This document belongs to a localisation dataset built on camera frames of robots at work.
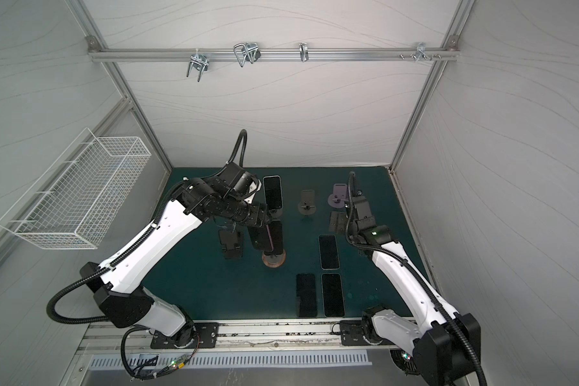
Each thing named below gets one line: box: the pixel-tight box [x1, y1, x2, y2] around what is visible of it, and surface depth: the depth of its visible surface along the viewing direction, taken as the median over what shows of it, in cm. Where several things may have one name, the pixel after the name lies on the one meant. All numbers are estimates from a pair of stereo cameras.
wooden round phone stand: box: [261, 249, 287, 268], surface depth 92 cm
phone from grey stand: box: [320, 273, 346, 318], surface depth 82 cm
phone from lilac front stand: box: [317, 234, 341, 271], surface depth 94 cm
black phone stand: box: [218, 229, 243, 259], surface depth 90 cm
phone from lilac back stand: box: [295, 273, 318, 318], surface depth 84 cm
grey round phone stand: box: [297, 188, 317, 216], surface depth 103 cm
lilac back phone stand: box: [328, 183, 349, 209], surface depth 105 cm
